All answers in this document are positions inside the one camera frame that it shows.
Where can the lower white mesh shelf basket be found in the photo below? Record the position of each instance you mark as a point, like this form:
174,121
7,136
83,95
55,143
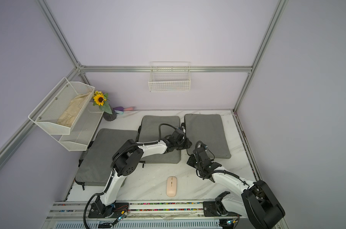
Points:
83,131

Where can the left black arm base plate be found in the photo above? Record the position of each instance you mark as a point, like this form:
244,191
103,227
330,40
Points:
99,210

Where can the artificial sunflower bouquet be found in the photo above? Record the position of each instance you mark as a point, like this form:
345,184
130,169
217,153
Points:
101,100

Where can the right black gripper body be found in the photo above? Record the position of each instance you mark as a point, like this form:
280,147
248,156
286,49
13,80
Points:
193,162

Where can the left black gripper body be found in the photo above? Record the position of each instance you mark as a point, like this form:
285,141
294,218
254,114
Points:
184,145

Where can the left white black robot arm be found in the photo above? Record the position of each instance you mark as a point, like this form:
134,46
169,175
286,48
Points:
125,161

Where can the white mesh shelf basket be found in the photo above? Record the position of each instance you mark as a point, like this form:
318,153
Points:
83,131
47,113

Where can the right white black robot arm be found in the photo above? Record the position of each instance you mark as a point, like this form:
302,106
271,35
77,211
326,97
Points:
253,200

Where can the beige cloth in basket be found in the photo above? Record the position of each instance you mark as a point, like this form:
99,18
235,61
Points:
70,114

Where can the white wire wall basket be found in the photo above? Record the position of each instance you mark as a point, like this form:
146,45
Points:
169,77

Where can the pastel toy mushrooms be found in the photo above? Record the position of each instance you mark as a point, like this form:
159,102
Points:
121,110

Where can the pink computer mouse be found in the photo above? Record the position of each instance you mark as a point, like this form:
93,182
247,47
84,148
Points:
171,188

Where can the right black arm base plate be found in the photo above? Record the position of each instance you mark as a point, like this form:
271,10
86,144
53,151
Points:
211,209

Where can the upper white mesh shelf basket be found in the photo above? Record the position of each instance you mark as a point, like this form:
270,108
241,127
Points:
47,113

